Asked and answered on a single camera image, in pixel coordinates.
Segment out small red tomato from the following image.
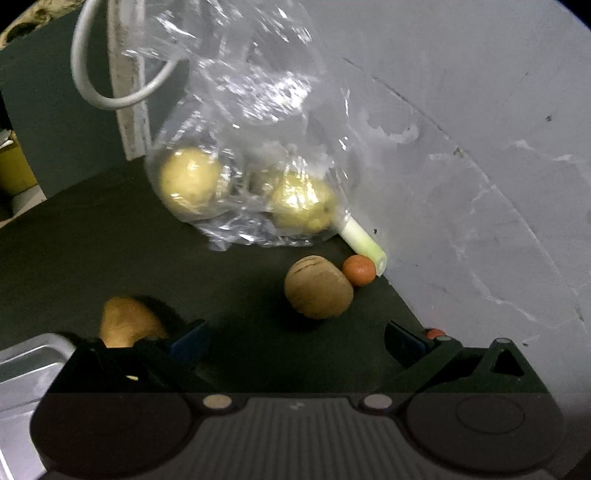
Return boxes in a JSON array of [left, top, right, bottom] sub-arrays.
[[426, 328, 446, 340]]

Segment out yellow pear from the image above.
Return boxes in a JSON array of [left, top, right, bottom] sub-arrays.
[[99, 297, 167, 348]]

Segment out small orange tomato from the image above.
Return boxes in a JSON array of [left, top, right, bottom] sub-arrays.
[[342, 255, 377, 287]]

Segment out brown striped fruit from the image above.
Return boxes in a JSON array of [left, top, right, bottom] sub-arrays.
[[284, 255, 353, 319]]

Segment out metal tray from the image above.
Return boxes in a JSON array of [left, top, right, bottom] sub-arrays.
[[0, 333, 75, 480]]

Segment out green leek stalk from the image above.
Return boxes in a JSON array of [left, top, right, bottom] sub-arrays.
[[338, 215, 388, 276]]

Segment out left bagged pear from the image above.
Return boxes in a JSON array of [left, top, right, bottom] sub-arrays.
[[158, 148, 229, 216]]

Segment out bagged pear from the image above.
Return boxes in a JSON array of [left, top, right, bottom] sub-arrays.
[[158, 148, 229, 216], [270, 172, 338, 234]]

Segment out right bagged pear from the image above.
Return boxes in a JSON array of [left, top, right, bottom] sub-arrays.
[[270, 172, 338, 234]]

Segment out yellow jerry can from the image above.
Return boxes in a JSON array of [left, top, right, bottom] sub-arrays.
[[0, 130, 38, 196]]

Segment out dark grey cabinet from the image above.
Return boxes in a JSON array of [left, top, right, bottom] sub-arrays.
[[1, 10, 126, 197]]

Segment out clear plastic bag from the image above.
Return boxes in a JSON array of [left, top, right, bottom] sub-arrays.
[[125, 1, 355, 251]]

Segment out white hose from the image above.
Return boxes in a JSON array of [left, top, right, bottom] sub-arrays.
[[69, 0, 187, 112]]

